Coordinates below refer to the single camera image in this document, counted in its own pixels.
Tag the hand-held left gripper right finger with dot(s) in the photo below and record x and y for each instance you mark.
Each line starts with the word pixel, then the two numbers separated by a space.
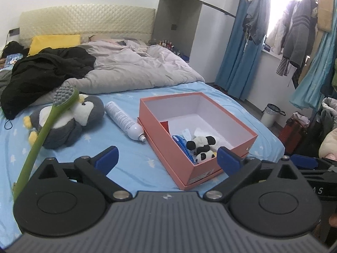
pixel 229 160

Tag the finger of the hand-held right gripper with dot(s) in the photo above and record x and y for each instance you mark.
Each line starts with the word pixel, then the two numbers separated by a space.
pixel 305 161

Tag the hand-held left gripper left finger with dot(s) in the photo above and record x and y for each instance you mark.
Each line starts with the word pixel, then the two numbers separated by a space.
pixel 106 159

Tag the panda plush toy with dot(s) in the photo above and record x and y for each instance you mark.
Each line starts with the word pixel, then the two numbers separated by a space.
pixel 202 156

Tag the blue cartoon snack packet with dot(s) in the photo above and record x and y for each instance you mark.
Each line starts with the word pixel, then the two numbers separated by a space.
pixel 181 143

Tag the blue face mask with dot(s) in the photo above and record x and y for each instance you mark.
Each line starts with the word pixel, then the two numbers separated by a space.
pixel 186 134

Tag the pink cardboard box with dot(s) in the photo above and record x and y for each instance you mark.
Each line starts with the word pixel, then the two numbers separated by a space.
pixel 163 152

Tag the red foil packet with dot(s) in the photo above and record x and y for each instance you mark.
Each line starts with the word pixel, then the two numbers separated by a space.
pixel 165 126

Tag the red suitcase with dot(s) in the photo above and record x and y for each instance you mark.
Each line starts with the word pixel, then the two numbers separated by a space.
pixel 292 134

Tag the beige padded jacket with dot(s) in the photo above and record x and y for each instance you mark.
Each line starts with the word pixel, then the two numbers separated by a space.
pixel 329 142

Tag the white spray can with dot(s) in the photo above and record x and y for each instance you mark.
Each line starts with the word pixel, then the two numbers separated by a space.
pixel 121 118

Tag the dark grey coat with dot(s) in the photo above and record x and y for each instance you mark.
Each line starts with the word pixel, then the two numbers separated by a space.
pixel 327 116

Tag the grey penguin plush toy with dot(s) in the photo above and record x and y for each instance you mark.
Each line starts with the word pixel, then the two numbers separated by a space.
pixel 89 110

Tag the white trash bin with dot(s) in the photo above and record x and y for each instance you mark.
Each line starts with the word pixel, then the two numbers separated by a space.
pixel 270 117

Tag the teal hanging cloth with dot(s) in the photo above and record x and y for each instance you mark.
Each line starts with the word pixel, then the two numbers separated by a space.
pixel 313 84

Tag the blue curtain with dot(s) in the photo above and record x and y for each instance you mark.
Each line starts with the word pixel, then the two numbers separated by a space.
pixel 237 66

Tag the grey duvet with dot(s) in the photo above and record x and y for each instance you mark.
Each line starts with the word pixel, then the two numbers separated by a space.
pixel 144 71

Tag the striped garment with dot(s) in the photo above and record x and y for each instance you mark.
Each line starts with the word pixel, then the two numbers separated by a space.
pixel 283 67

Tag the black jacket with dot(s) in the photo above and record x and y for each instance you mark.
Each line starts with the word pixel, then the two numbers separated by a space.
pixel 39 76

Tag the small blue box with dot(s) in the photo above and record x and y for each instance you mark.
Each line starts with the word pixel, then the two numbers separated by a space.
pixel 185 57

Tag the white built-in cabinet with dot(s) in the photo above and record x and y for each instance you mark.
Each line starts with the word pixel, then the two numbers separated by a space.
pixel 210 44

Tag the pink pillow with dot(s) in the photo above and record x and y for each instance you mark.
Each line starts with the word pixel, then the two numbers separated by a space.
pixel 105 40

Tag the dark grey blanket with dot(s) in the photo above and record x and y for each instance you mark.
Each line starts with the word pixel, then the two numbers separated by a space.
pixel 5 80

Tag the yellow pillow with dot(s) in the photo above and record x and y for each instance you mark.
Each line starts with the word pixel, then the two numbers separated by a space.
pixel 52 42

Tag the row of small bottles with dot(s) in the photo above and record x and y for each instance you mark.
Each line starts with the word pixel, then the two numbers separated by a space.
pixel 165 44

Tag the hanging white jacket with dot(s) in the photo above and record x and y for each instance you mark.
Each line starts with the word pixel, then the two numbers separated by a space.
pixel 279 34

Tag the hanging grey jacket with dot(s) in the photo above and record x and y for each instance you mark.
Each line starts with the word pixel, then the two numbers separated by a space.
pixel 300 31

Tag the blue printed packet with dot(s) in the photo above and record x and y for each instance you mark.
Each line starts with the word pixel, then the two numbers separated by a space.
pixel 14 59

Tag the beige quilted headboard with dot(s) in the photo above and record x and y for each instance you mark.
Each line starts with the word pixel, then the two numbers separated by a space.
pixel 92 18

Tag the black cloth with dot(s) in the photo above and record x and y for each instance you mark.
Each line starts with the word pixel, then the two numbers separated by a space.
pixel 13 48

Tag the hanging blue-grey clothes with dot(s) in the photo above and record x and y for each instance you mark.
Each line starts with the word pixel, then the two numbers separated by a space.
pixel 259 13

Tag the brown cardboard sheet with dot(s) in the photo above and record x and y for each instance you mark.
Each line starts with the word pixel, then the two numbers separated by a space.
pixel 326 5

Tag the black wall socket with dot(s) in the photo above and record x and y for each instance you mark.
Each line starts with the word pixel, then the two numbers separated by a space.
pixel 14 31

